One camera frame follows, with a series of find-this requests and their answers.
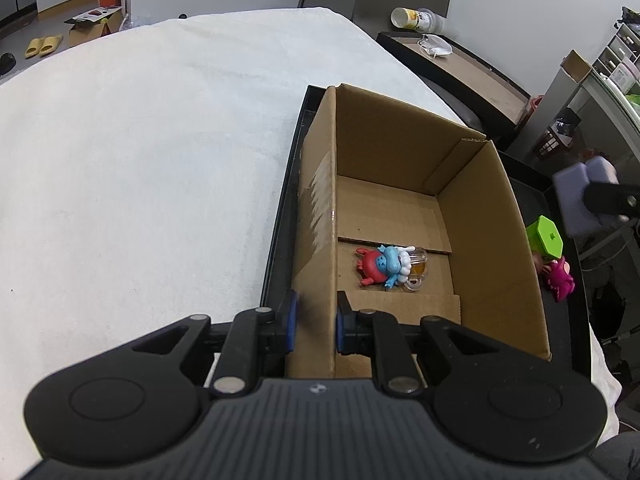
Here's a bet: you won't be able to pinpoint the magenta dinosaur toy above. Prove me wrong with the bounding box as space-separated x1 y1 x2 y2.
542 255 576 303

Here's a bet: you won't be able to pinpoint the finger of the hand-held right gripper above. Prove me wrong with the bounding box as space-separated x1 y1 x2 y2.
584 179 640 222

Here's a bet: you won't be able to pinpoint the brown cardboard box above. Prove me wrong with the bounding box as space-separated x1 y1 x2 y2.
284 84 552 380

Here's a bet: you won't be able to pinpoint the white face mask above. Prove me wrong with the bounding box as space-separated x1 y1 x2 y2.
417 34 455 59

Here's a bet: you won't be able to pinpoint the black tray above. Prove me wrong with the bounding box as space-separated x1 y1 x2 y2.
259 85 593 386

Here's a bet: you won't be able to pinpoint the clear glass cup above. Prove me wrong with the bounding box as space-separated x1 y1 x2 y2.
400 246 431 293

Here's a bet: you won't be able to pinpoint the red and blue toy figure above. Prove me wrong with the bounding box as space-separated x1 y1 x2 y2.
355 244 412 290

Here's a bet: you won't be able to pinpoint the red container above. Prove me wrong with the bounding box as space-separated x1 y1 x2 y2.
521 95 544 127

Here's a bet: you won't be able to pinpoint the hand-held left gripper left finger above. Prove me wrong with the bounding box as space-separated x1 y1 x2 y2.
129 289 301 395

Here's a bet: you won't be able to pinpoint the green plastic block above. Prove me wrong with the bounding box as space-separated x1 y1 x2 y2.
525 215 565 260

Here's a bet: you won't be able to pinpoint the grey drawer unit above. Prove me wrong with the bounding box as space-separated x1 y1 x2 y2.
592 7 640 93

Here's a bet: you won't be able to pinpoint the open cardboard carton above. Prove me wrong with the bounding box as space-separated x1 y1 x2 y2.
64 6 124 49

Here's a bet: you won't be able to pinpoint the lavender box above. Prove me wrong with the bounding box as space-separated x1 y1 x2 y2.
552 155 621 239

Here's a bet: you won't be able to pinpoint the grey upright carton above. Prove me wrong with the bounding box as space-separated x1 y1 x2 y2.
520 50 594 162

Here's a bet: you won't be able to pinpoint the dark side table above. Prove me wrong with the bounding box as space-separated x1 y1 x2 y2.
376 31 532 142

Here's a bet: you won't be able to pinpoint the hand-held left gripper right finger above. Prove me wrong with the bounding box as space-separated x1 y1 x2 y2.
335 290 507 396

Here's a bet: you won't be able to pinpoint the person's grey trousers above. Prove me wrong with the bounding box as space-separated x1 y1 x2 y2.
592 430 640 480

